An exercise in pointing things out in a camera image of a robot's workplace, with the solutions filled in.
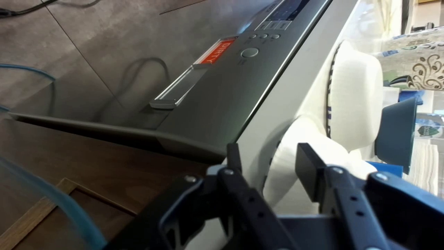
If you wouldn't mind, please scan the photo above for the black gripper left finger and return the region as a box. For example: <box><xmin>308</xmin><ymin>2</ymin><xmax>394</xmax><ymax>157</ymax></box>
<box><xmin>105</xmin><ymin>141</ymin><xmax>297</xmax><ymax>250</ymax></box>

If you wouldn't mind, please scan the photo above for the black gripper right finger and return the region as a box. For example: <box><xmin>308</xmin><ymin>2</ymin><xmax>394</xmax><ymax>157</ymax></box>
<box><xmin>296</xmin><ymin>141</ymin><xmax>444</xmax><ymax>250</ymax></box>

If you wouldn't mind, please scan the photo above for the white plate with dotted rim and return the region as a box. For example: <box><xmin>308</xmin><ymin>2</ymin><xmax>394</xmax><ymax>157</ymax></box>
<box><xmin>296</xmin><ymin>40</ymin><xmax>386</xmax><ymax>152</ymax></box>

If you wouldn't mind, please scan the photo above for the grey steel dishwasher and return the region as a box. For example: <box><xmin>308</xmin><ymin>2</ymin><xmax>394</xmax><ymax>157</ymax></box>
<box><xmin>7</xmin><ymin>0</ymin><xmax>334</xmax><ymax>164</ymax></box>

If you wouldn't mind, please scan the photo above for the patterned paper cup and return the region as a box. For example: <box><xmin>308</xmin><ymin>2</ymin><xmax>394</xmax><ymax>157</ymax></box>
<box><xmin>376</xmin><ymin>26</ymin><xmax>444</xmax><ymax>91</ymax></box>

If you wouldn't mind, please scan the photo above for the thick light blue cable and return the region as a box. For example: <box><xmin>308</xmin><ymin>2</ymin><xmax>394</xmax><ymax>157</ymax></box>
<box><xmin>0</xmin><ymin>154</ymin><xmax>108</xmax><ymax>250</ymax></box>

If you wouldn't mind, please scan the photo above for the thin blue floor cable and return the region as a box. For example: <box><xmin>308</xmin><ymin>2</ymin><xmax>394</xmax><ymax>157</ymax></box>
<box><xmin>0</xmin><ymin>61</ymin><xmax>58</xmax><ymax>116</ymax></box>

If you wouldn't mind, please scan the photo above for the black floor cable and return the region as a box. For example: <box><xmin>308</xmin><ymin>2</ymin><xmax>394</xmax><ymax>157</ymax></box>
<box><xmin>0</xmin><ymin>0</ymin><xmax>58</xmax><ymax>18</ymax></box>

